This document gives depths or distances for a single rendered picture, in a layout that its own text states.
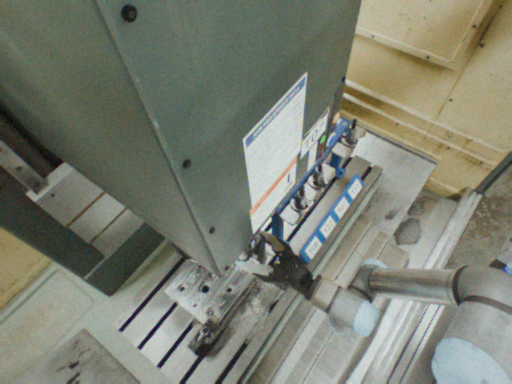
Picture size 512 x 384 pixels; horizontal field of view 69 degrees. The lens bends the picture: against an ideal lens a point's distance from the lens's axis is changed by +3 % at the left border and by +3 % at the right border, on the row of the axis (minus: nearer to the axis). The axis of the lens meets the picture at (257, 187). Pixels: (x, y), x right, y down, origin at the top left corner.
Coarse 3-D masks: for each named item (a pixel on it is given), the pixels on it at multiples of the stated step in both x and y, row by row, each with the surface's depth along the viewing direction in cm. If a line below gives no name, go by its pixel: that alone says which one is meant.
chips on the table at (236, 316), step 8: (256, 288) 141; (248, 296) 140; (280, 296) 140; (240, 304) 139; (248, 304) 138; (256, 304) 138; (240, 312) 137; (248, 312) 136; (232, 320) 135; (264, 320) 135; (232, 328) 134; (256, 328) 134; (248, 336) 133; (216, 352) 130
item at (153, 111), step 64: (0, 0) 34; (64, 0) 26; (128, 0) 26; (192, 0) 30; (256, 0) 37; (320, 0) 49; (0, 64) 54; (64, 64) 36; (128, 64) 29; (192, 64) 34; (256, 64) 44; (320, 64) 60; (64, 128) 60; (128, 128) 38; (192, 128) 40; (128, 192) 67; (192, 192) 47; (192, 256) 75
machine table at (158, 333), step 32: (352, 160) 170; (288, 224) 154; (256, 256) 148; (320, 256) 146; (160, 288) 144; (128, 320) 140; (160, 320) 138; (256, 320) 135; (160, 352) 131; (192, 352) 131; (224, 352) 130; (256, 352) 130
